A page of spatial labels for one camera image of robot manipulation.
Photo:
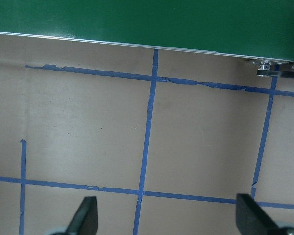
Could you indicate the green conveyor belt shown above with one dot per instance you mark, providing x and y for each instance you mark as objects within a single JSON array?
[{"x": 260, "y": 30}]

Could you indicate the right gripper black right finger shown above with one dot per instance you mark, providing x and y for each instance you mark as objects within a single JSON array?
[{"x": 250, "y": 218}]

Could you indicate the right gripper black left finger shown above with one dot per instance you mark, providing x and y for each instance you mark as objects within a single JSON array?
[{"x": 85, "y": 220}]

